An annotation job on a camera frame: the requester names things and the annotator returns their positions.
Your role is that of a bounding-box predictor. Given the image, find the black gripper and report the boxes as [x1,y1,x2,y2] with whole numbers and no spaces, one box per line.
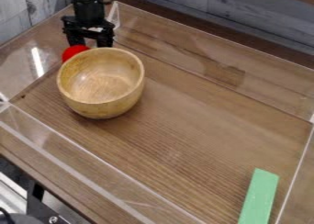
[61,0,113,48]

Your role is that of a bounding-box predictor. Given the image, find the red ball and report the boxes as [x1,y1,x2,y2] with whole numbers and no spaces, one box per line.
[61,44,89,62]

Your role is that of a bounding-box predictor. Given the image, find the wooden bowl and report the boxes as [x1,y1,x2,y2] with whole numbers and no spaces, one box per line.
[56,48,144,118]

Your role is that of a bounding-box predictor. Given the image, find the clear acrylic tray walls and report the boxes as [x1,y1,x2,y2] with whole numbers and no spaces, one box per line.
[0,6,314,224]

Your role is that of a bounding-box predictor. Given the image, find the green tape strip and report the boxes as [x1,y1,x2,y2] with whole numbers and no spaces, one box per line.
[237,168,279,224]

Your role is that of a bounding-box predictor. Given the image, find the clear acrylic corner bracket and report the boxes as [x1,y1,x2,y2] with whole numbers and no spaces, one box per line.
[106,1,120,28]

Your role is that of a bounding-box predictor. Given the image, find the black metal bracket with screw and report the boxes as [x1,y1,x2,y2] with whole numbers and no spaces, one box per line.
[25,182,70,224]

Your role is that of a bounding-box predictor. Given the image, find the black cable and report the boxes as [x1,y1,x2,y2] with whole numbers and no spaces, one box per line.
[0,207,13,224]

